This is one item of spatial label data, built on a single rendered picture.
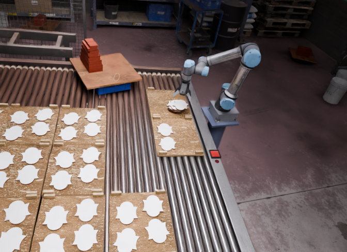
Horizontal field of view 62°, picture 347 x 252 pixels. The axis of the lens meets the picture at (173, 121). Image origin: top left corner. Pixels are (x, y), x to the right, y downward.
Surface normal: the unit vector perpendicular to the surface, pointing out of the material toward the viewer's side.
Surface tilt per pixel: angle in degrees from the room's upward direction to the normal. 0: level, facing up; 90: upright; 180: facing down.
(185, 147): 0
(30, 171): 0
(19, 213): 0
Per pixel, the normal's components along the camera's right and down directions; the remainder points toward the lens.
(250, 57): -0.11, 0.50
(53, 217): 0.15, -0.76
